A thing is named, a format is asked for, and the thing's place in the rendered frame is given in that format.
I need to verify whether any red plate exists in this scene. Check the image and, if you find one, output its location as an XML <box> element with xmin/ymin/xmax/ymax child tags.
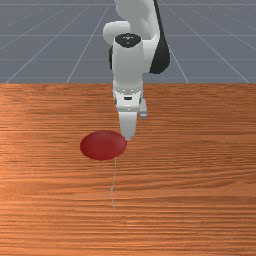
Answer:
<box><xmin>79</xmin><ymin>130</ymin><xmax>128</xmax><ymax>161</ymax></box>

